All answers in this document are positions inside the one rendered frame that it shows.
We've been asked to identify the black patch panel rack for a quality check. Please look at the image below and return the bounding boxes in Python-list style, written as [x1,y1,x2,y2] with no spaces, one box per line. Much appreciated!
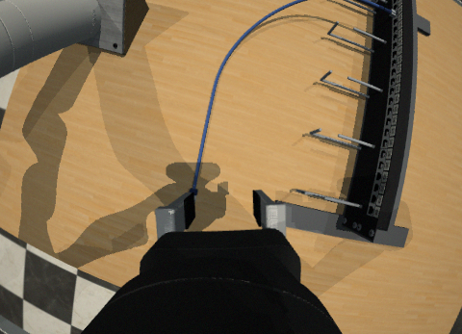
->
[275,0,430,247]

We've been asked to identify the grey network cable plug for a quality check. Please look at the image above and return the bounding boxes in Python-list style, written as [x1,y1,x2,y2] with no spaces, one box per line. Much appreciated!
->
[190,188,198,199]

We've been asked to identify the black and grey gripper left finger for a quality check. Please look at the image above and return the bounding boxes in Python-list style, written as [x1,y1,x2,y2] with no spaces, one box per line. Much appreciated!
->
[155,193,195,240]

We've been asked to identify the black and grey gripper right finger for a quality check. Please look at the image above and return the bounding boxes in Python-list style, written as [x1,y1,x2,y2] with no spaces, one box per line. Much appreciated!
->
[252,190,286,237]

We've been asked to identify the blue patch cord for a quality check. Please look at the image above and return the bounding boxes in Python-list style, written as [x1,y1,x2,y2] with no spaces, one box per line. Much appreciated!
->
[192,0,384,190]

